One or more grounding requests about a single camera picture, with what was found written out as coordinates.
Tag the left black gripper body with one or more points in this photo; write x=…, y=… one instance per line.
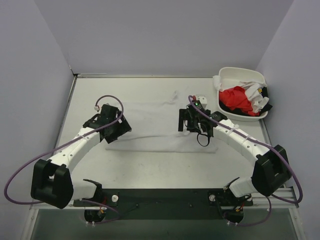
x=122, y=127

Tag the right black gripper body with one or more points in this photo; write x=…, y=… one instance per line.
x=181, y=120

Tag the white t shirt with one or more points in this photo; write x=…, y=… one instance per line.
x=155, y=129

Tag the white plastic laundry basket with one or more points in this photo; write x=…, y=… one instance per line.
x=233, y=75

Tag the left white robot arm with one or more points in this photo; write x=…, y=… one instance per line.
x=52, y=178

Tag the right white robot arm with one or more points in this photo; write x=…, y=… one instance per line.
x=270, y=169

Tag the red t shirt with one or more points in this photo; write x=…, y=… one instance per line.
x=236, y=99

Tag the white clothes in basket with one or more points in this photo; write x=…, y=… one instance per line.
x=217, y=82

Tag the black t shirt in basket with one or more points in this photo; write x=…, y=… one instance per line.
x=259, y=99

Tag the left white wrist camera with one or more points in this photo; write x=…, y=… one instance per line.
x=98, y=108

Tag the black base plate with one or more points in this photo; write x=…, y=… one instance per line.
x=170, y=203

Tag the aluminium rail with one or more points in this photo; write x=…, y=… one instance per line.
x=258, y=202

